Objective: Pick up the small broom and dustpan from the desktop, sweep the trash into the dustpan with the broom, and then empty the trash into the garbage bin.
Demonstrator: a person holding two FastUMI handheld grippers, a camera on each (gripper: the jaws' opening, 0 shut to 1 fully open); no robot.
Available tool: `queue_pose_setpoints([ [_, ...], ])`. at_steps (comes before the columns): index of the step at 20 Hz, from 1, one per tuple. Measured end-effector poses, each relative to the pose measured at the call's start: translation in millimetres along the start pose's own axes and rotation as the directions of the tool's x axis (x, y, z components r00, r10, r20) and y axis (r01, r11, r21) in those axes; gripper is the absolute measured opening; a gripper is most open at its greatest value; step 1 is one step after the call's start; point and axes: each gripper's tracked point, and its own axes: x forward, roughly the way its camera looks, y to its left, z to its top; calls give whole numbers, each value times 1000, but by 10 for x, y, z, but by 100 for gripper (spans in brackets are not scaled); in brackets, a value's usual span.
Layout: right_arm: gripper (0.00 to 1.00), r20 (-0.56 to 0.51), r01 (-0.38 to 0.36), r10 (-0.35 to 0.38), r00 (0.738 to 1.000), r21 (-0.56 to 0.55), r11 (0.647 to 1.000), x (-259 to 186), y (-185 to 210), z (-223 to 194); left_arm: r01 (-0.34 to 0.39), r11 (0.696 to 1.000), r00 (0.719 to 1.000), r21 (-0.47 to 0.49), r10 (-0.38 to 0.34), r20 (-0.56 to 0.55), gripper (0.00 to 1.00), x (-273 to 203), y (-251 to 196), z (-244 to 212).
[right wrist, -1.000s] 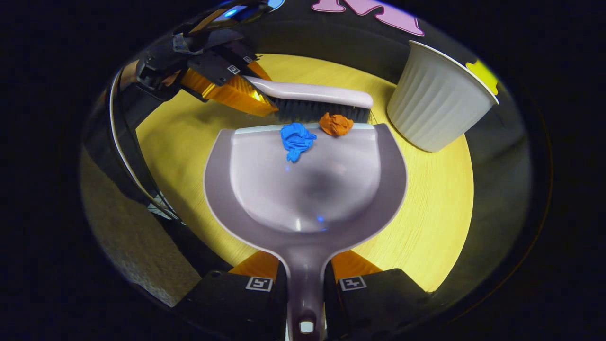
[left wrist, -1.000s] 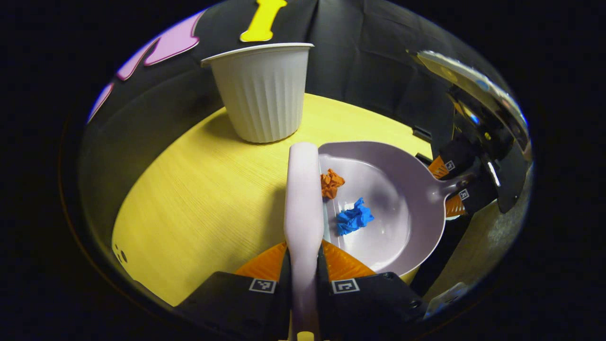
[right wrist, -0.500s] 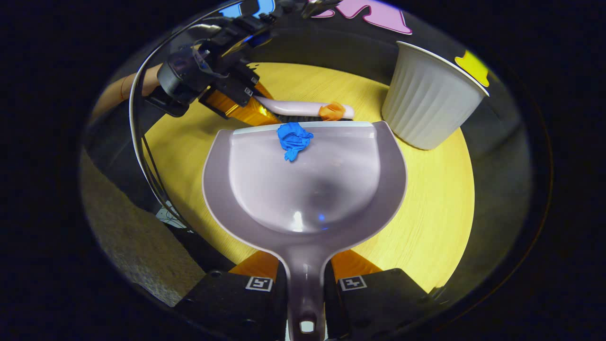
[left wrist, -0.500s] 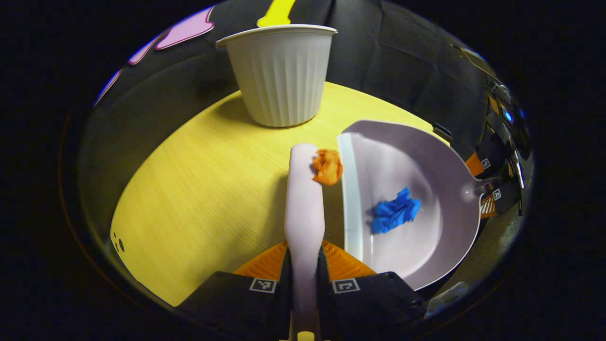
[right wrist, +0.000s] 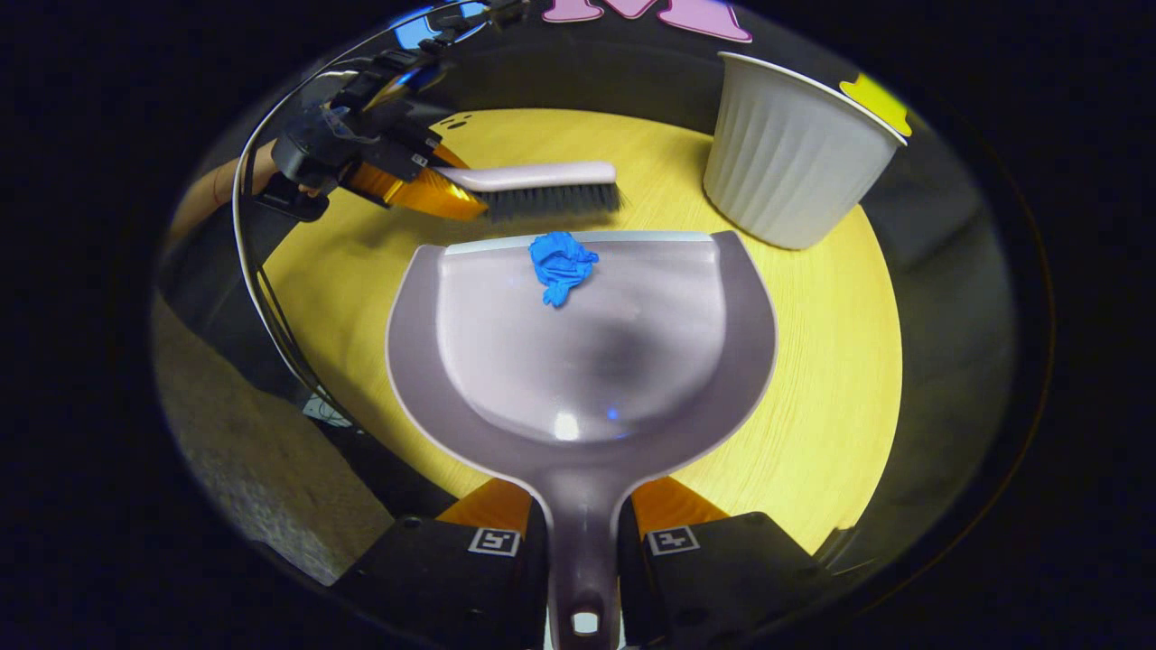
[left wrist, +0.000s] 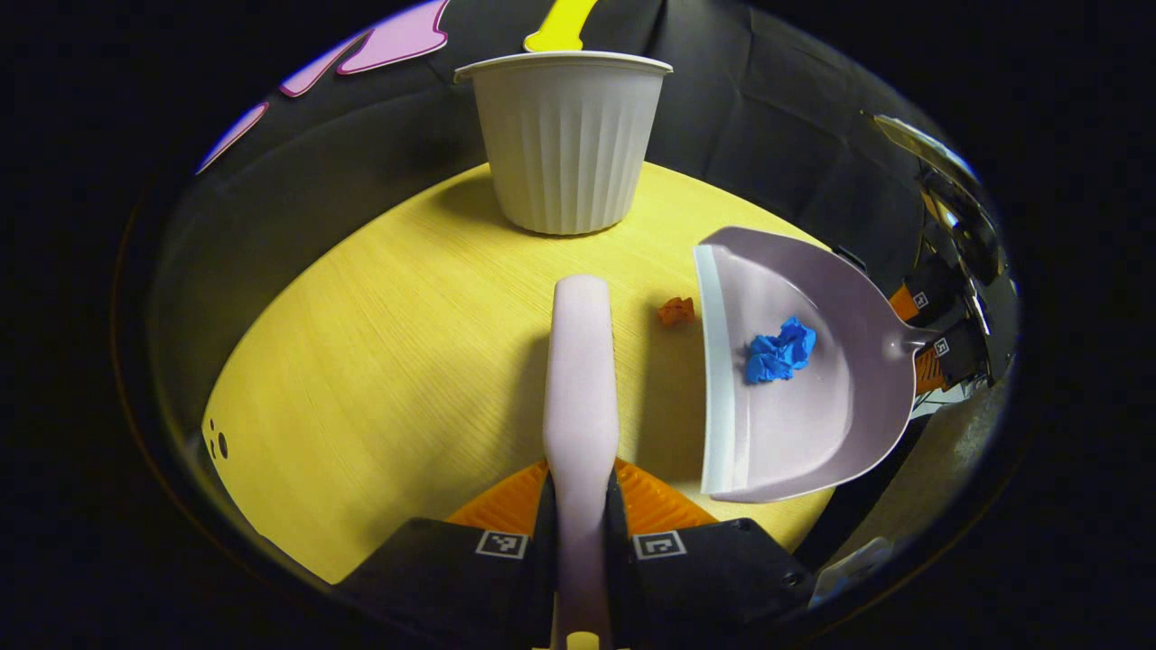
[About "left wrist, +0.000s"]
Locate pink dustpan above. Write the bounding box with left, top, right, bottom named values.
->
left=693, top=226, right=940, bottom=504

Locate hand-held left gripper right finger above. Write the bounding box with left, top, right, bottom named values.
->
left=605, top=456, right=818, bottom=650

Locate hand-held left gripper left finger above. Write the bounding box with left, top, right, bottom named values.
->
left=334, top=459, right=556, bottom=650

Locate white ribbed garbage bin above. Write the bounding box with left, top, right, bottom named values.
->
left=453, top=51, right=674, bottom=237

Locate small pink broom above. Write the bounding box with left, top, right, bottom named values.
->
left=542, top=274, right=621, bottom=650

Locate blue paper trash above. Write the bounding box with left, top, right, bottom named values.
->
left=745, top=316, right=818, bottom=385

